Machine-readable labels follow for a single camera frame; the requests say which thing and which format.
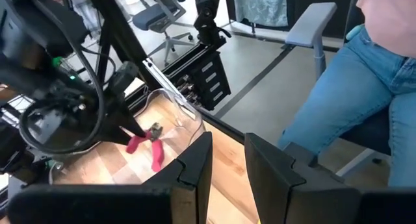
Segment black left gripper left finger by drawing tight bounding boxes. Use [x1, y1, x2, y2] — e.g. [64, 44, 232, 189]
[8, 132, 214, 224]

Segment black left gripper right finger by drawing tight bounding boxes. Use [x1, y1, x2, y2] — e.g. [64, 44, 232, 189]
[244, 132, 416, 224]

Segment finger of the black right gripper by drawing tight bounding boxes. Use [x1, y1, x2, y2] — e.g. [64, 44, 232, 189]
[107, 93, 146, 139]
[94, 129, 131, 146]

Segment pink handled pliers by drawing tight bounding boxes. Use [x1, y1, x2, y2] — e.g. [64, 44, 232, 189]
[125, 122, 166, 173]

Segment clear plastic bin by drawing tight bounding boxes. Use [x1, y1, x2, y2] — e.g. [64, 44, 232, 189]
[128, 87, 206, 173]

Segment black drawer unit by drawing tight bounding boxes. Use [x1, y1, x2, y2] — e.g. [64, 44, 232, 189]
[162, 35, 232, 112]

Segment blue grey office chair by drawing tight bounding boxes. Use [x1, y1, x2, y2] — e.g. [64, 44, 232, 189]
[125, 0, 196, 68]

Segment person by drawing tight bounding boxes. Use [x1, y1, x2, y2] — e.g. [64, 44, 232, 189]
[278, 0, 416, 188]

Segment pale patterned curtain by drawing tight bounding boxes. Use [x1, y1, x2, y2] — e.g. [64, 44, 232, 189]
[232, 0, 289, 27]

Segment grey armrest office chair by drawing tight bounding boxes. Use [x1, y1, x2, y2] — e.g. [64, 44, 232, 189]
[285, 2, 416, 178]

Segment black camera on stand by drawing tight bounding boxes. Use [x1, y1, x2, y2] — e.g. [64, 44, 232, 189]
[193, 0, 232, 46]

